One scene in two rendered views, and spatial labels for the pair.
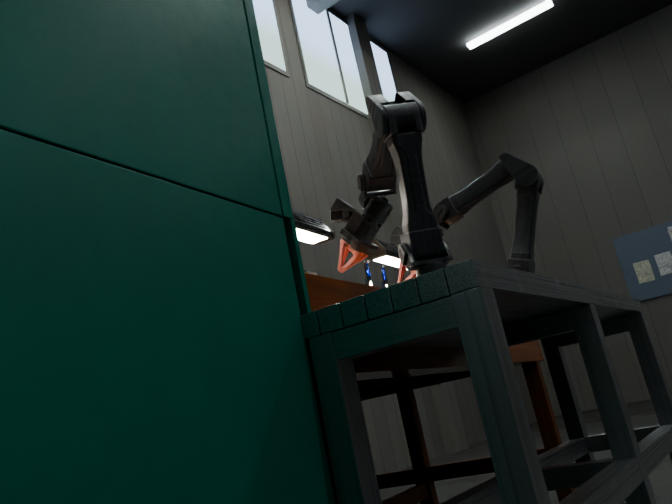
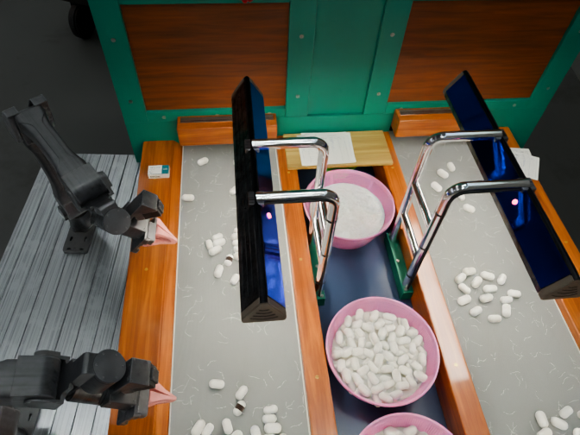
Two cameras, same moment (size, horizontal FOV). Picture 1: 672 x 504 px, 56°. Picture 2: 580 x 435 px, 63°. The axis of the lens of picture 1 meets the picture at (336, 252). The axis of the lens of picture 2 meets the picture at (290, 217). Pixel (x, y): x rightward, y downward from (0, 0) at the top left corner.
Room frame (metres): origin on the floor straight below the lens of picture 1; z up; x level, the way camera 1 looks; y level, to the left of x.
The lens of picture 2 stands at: (2.19, -0.17, 1.82)
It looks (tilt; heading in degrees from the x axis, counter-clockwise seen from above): 52 degrees down; 143
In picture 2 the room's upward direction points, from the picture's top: 4 degrees clockwise
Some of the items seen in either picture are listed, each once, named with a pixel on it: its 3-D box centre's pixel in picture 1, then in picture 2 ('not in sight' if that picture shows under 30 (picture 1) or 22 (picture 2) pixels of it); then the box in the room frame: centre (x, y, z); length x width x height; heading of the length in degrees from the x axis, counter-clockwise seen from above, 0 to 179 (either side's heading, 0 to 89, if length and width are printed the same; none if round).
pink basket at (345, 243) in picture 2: not in sight; (346, 212); (1.58, 0.50, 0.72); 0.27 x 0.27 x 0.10
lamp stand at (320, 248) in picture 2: not in sight; (288, 229); (1.64, 0.24, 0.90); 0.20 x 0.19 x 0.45; 152
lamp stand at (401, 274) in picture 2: not in sight; (447, 219); (1.83, 0.59, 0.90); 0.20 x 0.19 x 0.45; 152
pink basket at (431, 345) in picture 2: not in sight; (378, 355); (1.97, 0.29, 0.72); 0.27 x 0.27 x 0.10
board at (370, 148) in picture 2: not in sight; (337, 149); (1.39, 0.60, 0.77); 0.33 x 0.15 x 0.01; 62
